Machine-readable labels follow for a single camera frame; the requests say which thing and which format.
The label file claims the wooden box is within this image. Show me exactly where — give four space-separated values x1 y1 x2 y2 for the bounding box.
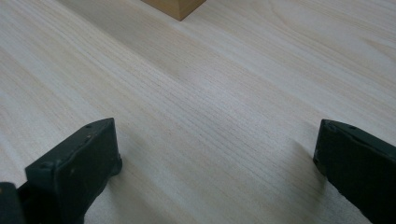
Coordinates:
140 0 207 22

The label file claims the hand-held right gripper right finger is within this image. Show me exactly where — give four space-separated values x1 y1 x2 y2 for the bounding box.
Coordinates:
313 119 396 224

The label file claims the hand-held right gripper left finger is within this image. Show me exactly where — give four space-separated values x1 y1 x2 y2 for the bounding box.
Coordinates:
18 117 123 224

